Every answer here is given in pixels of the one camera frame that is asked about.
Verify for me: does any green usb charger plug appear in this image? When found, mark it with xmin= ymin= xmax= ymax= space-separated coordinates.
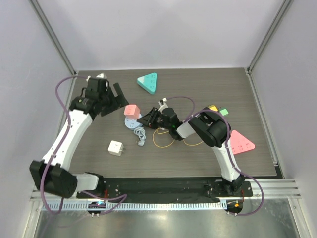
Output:
xmin=219 ymin=108 xmax=229 ymax=117

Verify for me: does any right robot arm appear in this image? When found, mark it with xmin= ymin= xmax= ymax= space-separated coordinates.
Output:
xmin=137 ymin=107 xmax=244 ymax=196

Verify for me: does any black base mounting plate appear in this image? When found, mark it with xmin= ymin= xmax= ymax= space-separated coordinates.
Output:
xmin=90 ymin=177 xmax=253 ymax=203

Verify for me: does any white cube tiger adapter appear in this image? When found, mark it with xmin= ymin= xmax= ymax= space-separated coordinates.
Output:
xmin=107 ymin=140 xmax=125 ymax=157

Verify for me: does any right aluminium frame post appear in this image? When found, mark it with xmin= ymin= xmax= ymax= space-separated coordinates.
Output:
xmin=245 ymin=0 xmax=293 ymax=74

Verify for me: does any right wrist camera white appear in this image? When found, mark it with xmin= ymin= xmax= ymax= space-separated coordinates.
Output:
xmin=158 ymin=98 xmax=168 ymax=113

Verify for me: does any aluminium front rail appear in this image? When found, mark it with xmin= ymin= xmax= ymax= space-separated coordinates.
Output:
xmin=29 ymin=178 xmax=301 ymax=201

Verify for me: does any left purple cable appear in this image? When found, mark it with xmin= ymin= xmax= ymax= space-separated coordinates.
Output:
xmin=39 ymin=75 xmax=128 ymax=216

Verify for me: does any pink triangular power socket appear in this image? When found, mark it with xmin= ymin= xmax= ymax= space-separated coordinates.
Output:
xmin=230 ymin=130 xmax=256 ymax=155

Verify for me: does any yellow usb charger plug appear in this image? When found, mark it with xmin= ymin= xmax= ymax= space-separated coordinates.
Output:
xmin=209 ymin=105 xmax=218 ymax=112

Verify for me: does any pink white cube charger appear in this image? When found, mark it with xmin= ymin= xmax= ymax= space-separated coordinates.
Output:
xmin=123 ymin=104 xmax=140 ymax=119

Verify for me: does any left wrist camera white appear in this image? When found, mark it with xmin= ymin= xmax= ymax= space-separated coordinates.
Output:
xmin=96 ymin=73 xmax=107 ymax=79

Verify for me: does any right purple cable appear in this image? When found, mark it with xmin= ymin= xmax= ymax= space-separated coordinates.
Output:
xmin=163 ymin=96 xmax=265 ymax=219

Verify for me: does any left aluminium frame post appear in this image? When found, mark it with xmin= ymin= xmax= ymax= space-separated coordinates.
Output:
xmin=29 ymin=0 xmax=76 ymax=75

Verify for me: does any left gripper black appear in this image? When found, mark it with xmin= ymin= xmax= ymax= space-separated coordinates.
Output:
xmin=99 ymin=83 xmax=129 ymax=117

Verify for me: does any purple cable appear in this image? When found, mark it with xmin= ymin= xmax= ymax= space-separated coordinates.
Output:
xmin=163 ymin=96 xmax=265 ymax=219
xmin=39 ymin=75 xmax=128 ymax=216

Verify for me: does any light blue round socket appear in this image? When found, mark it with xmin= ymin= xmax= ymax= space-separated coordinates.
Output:
xmin=124 ymin=117 xmax=143 ymax=130

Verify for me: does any yellow usb cable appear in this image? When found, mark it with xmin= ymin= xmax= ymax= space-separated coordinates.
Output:
xmin=152 ymin=127 xmax=205 ymax=149

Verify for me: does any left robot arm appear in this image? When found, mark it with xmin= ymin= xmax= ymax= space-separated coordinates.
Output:
xmin=29 ymin=76 xmax=129 ymax=198

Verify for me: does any slotted cable duct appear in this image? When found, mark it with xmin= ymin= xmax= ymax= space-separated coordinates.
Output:
xmin=41 ymin=201 xmax=228 ymax=211

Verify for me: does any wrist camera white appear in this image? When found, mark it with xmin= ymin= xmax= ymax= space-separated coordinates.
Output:
xmin=96 ymin=73 xmax=107 ymax=79
xmin=158 ymin=98 xmax=168 ymax=113

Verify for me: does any aluminium frame post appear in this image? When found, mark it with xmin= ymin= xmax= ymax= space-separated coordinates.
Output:
xmin=245 ymin=0 xmax=293 ymax=74
xmin=29 ymin=0 xmax=76 ymax=75

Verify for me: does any teal triangular power socket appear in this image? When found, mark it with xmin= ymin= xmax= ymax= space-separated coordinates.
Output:
xmin=137 ymin=72 xmax=157 ymax=95

